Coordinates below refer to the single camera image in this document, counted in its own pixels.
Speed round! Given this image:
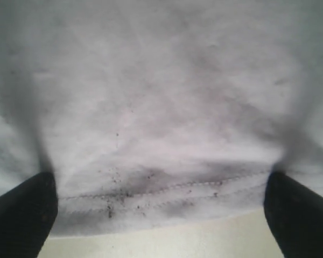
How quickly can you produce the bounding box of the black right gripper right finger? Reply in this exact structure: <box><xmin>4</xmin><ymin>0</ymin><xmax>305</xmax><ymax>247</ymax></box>
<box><xmin>263</xmin><ymin>171</ymin><xmax>323</xmax><ymax>257</ymax></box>

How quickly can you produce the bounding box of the white t-shirt with red lettering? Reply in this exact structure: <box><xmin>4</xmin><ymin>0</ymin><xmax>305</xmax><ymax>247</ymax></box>
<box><xmin>0</xmin><ymin>1</ymin><xmax>323</xmax><ymax>237</ymax></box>

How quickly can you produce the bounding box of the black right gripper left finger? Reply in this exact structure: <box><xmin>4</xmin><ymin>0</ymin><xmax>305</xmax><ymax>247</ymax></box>
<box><xmin>0</xmin><ymin>172</ymin><xmax>58</xmax><ymax>258</ymax></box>

